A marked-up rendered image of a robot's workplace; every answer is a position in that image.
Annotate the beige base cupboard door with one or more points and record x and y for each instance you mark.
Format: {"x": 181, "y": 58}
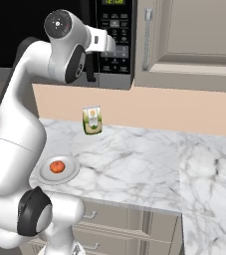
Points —
{"x": 162, "y": 235}

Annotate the beige drawer front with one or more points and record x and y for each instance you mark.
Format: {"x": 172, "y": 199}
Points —
{"x": 108, "y": 242}
{"x": 111, "y": 215}

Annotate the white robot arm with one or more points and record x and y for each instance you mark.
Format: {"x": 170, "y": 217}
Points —
{"x": 16, "y": 156}

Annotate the black microwave door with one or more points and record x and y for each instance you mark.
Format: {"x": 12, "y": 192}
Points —
{"x": 15, "y": 23}

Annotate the green white food bag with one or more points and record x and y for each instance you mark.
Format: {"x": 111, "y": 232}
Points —
{"x": 92, "y": 120}

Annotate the black microwave oven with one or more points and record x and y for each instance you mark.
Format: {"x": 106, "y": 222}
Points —
{"x": 116, "y": 20}

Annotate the beige wall cupboard door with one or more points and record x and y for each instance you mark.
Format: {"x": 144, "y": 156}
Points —
{"x": 197, "y": 40}

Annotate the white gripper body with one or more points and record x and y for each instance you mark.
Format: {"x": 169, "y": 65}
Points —
{"x": 111, "y": 44}

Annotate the grey round plate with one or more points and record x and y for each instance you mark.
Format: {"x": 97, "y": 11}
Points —
{"x": 69, "y": 167}

